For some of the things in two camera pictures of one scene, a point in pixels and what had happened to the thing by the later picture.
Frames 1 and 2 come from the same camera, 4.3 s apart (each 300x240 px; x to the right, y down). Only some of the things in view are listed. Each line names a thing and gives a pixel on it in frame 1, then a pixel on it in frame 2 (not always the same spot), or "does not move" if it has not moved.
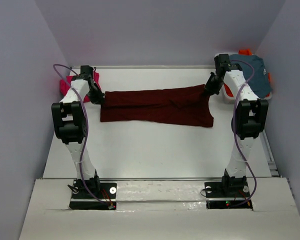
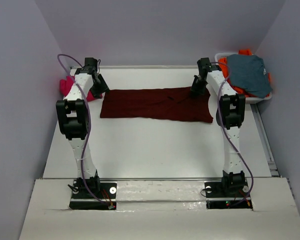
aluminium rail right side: x=269 y=156 does not move
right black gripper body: x=214 y=84 → x=198 y=85
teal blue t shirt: x=254 y=73 does not move
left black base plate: x=81 y=198 does not move
